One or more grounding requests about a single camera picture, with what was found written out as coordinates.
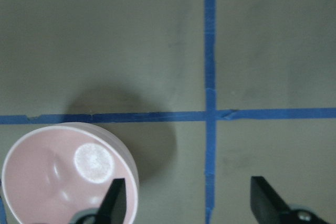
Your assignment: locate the pink bowl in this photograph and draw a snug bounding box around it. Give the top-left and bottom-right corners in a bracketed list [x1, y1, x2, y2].
[2, 122, 139, 223]

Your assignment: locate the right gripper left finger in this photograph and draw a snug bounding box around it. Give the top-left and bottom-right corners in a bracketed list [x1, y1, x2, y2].
[69, 178, 127, 224]

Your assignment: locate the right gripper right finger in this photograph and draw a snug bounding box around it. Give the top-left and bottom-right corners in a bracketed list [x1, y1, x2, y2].
[250, 176, 326, 224]

